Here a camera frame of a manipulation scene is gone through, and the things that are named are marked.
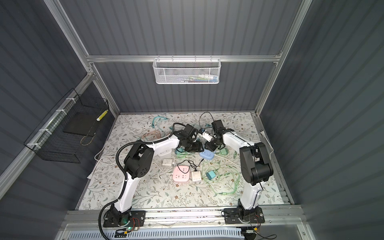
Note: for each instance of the black wire basket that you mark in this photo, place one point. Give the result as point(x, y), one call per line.
point(67, 134)

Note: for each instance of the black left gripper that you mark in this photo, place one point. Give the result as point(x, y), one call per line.
point(198, 147)

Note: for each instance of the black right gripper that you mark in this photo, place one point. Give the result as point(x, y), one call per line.
point(208, 145)

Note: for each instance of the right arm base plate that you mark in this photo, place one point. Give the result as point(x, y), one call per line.
point(240, 216)

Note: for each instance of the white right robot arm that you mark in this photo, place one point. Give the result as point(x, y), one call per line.
point(256, 169)

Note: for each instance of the green charger plug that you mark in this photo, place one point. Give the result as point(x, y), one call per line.
point(224, 152)

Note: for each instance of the teal charger plug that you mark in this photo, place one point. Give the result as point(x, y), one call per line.
point(211, 175)

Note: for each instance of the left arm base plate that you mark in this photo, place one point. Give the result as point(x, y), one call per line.
point(113, 219)

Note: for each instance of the white wire basket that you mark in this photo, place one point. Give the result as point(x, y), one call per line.
point(187, 73)

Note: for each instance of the pink power strip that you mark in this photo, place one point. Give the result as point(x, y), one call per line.
point(181, 174)

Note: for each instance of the blue power strip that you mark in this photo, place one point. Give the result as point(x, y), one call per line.
point(207, 155)

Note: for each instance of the yellow marker pen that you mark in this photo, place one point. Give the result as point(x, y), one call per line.
point(102, 115)

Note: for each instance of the white charger plug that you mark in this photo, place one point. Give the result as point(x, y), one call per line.
point(196, 176)
point(167, 163)

